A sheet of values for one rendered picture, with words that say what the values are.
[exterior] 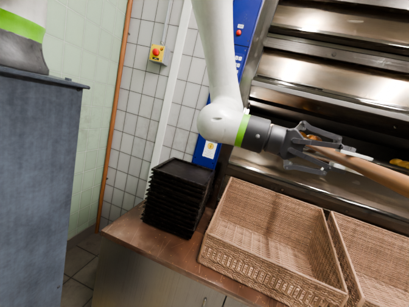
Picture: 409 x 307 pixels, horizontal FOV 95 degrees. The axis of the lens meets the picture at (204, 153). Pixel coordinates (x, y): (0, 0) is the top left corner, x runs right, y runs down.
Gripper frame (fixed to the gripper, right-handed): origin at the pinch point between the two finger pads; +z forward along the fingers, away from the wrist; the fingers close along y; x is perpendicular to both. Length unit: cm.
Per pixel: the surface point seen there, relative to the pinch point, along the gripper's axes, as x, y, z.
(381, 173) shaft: 13.8, -0.3, -1.1
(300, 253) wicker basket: -53, 60, 22
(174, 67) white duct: -64, -22, -82
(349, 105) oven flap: -51, -21, 14
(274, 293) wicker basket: -16, 58, 3
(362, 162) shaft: 6.6, -0.8, -0.9
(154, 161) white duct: -64, 41, -82
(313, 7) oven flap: -68, -67, -14
